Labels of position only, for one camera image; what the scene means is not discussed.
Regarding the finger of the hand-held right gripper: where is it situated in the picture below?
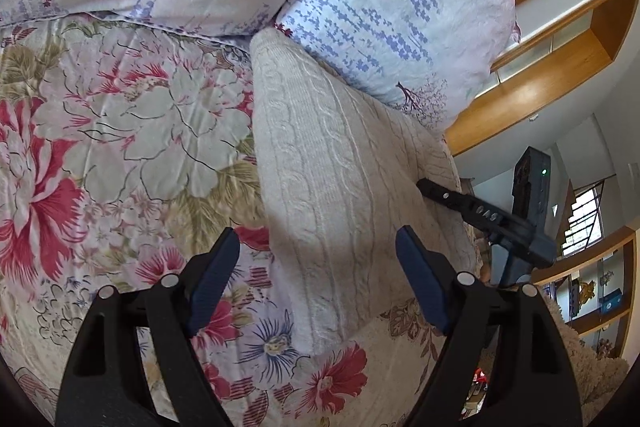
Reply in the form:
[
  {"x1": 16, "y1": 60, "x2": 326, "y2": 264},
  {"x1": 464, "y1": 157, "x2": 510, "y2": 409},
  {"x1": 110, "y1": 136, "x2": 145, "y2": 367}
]
[{"x1": 416, "y1": 178, "x2": 522, "y2": 241}]

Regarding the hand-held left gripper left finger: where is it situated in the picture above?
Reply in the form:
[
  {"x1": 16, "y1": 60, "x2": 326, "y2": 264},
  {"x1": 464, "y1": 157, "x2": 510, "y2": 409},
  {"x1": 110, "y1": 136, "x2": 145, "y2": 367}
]
[{"x1": 55, "y1": 227, "x2": 242, "y2": 427}]

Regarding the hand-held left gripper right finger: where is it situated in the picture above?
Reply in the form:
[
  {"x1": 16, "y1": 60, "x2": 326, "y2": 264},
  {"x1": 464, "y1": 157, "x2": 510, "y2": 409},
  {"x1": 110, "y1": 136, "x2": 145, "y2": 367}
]
[{"x1": 395, "y1": 227, "x2": 583, "y2": 427}]

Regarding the beige cable-knit sweater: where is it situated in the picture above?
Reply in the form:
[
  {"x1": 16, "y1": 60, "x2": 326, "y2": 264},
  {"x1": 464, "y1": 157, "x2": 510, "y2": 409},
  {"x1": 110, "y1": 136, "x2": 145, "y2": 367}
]
[{"x1": 248, "y1": 27, "x2": 483, "y2": 355}]

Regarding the barred window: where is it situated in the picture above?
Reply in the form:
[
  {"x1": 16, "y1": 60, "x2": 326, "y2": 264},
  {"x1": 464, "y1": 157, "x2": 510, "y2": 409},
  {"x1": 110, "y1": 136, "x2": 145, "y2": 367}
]
[{"x1": 560, "y1": 184, "x2": 608, "y2": 258}]

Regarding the blue box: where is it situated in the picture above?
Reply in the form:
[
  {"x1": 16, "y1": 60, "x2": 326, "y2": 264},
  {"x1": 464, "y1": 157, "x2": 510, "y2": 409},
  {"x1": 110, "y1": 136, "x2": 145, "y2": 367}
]
[{"x1": 600, "y1": 291, "x2": 625, "y2": 314}]

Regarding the wooden display shelf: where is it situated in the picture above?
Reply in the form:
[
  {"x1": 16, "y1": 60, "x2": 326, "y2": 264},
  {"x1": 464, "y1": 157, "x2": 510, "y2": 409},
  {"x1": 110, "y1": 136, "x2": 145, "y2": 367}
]
[{"x1": 530, "y1": 222, "x2": 640, "y2": 358}]

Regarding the fuzzy beige blanket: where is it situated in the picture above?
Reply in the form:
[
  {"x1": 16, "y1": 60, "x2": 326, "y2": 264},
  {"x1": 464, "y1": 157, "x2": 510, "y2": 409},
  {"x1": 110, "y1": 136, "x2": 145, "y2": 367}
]
[{"x1": 460, "y1": 292, "x2": 631, "y2": 427}]

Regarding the floral bedspread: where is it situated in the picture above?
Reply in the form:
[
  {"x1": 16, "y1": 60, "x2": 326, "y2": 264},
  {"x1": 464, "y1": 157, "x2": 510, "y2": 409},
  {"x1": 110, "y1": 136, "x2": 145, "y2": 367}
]
[{"x1": 0, "y1": 14, "x2": 481, "y2": 427}]

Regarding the blue flower tree-print pillow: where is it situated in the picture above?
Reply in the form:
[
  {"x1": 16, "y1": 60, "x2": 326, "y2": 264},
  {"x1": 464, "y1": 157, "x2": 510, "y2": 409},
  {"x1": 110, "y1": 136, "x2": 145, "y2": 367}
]
[{"x1": 272, "y1": 0, "x2": 523, "y2": 140}]

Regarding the wooden headboard frame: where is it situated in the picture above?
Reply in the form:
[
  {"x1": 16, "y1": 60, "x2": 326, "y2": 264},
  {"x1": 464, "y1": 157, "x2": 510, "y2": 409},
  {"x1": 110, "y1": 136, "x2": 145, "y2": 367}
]
[{"x1": 445, "y1": 0, "x2": 640, "y2": 158}]

